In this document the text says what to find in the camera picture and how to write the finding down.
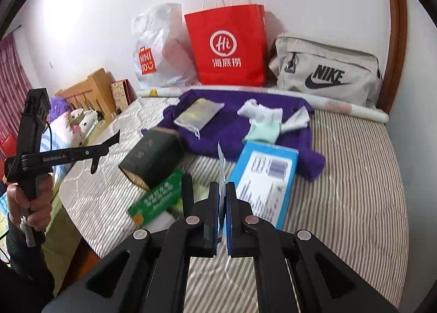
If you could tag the light green sock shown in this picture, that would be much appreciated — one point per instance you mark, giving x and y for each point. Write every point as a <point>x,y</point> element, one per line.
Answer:
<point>264,132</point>

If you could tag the white rolled paper sheet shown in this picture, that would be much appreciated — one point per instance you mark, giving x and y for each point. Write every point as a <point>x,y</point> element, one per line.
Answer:
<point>348,108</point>

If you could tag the pastel pillow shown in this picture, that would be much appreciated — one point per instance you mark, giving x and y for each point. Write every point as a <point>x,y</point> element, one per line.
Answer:
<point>59,133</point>

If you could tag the white sock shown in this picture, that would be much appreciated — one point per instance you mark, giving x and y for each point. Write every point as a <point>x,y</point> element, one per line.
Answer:
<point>297,118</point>
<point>254,108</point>

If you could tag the white spotted plush toy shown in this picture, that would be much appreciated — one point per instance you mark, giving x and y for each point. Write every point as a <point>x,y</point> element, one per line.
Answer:
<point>76,117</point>
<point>93,120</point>

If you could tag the small printed packet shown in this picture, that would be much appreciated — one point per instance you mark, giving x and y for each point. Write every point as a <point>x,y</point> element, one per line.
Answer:
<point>221,166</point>

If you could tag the wooden headboard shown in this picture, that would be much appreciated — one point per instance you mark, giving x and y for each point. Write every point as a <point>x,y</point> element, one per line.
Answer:
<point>95,91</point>

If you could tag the brown wooden door frame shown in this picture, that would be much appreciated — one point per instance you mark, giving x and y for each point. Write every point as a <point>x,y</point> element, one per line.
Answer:
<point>396,43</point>

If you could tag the white plastic shopping bag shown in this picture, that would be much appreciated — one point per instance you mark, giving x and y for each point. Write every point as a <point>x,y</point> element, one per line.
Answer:
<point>160,33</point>

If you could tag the brown patterned box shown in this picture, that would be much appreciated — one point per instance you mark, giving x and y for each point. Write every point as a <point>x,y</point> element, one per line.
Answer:
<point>119,94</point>

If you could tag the purple fluffy plush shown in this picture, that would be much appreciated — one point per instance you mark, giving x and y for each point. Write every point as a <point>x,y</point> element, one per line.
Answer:
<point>58,108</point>

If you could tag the person's left forearm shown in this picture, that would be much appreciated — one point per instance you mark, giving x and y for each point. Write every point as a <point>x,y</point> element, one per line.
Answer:
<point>24,265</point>

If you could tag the dark green box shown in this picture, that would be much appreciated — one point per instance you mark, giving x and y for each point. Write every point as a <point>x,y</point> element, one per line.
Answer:
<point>150,159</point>

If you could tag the pink striped curtain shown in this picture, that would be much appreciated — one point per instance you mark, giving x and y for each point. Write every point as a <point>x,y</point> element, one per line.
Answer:
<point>12,77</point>

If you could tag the red paper shopping bag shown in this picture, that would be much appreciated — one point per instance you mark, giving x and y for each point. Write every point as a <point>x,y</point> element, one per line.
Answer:
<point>239,17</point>

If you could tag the blue tissue pack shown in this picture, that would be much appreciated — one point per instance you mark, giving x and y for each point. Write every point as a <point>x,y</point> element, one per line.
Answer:
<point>269,176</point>

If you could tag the purple fluffy towel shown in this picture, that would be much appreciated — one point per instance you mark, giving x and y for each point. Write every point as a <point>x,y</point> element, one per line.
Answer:
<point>225,125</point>

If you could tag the green snack packet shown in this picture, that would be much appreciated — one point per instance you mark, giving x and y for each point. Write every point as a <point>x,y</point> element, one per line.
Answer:
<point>157,197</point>

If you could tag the light green bed sheet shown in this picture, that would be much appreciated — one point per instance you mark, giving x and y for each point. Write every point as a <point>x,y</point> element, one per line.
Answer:
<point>63,241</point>

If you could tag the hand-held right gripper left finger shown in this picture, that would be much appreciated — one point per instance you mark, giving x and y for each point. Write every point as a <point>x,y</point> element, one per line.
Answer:
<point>212,217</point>

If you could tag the person's left hand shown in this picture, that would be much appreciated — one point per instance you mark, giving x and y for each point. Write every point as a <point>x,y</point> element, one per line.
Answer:
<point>41,210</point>

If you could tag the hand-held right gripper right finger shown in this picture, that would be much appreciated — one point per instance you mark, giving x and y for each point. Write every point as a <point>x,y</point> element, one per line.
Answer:
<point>231,220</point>

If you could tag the grey striped mattress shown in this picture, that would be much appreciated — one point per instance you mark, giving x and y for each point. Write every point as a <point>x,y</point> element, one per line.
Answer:
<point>341,180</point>

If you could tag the grey waist bag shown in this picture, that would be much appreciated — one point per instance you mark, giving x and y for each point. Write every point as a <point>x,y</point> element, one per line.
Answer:
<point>307,57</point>

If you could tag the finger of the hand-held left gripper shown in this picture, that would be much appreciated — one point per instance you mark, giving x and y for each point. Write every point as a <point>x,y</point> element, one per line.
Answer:
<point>102,147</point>

